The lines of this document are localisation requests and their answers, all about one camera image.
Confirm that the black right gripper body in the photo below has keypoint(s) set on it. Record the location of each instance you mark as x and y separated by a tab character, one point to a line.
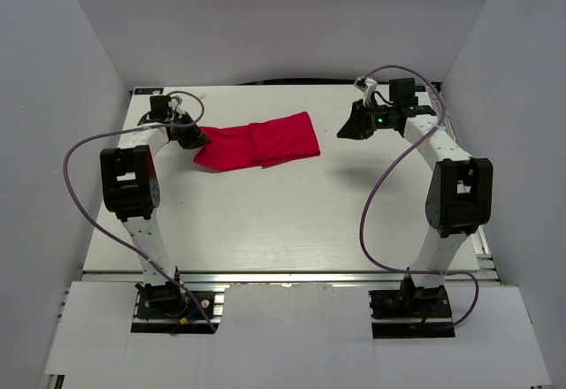
375	118

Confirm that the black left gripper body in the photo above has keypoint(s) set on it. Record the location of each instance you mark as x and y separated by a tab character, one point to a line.
187	136

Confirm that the red t shirt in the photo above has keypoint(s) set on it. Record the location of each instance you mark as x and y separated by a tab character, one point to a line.
264	144

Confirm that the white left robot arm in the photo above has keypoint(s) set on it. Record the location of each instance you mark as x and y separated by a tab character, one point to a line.
132	193

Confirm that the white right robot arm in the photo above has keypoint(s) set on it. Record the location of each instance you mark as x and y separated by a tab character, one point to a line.
458	200

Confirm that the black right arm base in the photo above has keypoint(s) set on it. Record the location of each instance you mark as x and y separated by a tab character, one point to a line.
392	318

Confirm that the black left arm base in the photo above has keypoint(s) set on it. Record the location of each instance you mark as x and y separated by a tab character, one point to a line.
183	318

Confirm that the blue corner sticker left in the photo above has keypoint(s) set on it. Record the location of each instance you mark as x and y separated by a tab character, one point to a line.
148	91

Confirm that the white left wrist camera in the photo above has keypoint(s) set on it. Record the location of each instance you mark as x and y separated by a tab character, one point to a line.
175	104

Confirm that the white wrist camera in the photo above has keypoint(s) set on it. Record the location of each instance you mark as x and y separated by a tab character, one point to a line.
367	86
175	104

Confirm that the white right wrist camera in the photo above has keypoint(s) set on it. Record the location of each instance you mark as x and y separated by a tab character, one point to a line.
367	86

